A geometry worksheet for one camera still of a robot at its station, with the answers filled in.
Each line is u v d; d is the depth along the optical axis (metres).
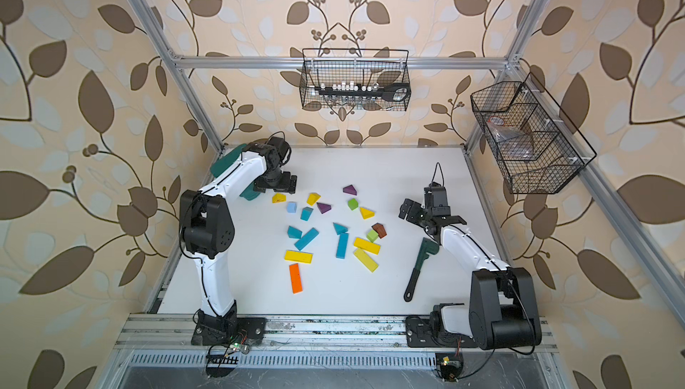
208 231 0.54
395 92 0.83
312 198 1.02
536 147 0.73
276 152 0.72
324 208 1.00
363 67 0.91
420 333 0.73
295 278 0.84
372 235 0.92
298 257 0.89
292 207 1.01
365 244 0.91
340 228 0.95
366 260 0.89
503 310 0.41
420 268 0.85
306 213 0.99
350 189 1.05
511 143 0.70
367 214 0.99
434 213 0.69
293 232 0.93
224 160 1.09
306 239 0.93
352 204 1.01
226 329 0.65
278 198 1.02
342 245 0.91
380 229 0.93
